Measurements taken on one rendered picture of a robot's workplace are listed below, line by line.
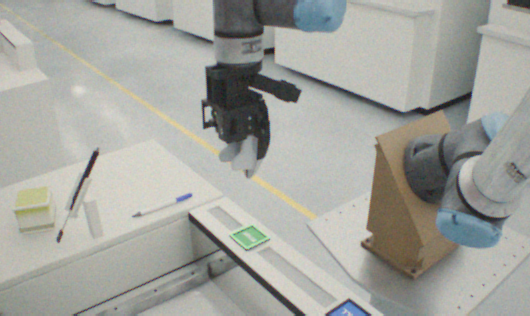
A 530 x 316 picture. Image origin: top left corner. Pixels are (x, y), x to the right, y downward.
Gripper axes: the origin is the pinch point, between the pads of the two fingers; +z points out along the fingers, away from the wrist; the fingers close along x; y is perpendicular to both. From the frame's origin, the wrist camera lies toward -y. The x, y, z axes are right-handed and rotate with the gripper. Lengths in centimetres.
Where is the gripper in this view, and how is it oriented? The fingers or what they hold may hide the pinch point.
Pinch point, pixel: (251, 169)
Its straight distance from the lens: 82.1
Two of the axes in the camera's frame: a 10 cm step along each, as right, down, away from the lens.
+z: 0.0, 8.7, 4.8
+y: -7.9, 3.0, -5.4
